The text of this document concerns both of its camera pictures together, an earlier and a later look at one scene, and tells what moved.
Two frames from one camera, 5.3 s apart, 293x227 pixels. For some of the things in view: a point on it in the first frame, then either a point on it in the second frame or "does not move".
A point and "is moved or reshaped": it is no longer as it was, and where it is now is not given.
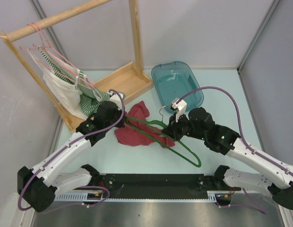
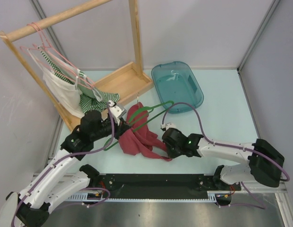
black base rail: [158, 186] does not move
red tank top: [135, 131] is moved or reshaped
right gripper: [173, 129] -> [171, 154]
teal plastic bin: [173, 80] does not move
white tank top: [68, 94] does not move
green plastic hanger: [165, 124] -> [144, 111]
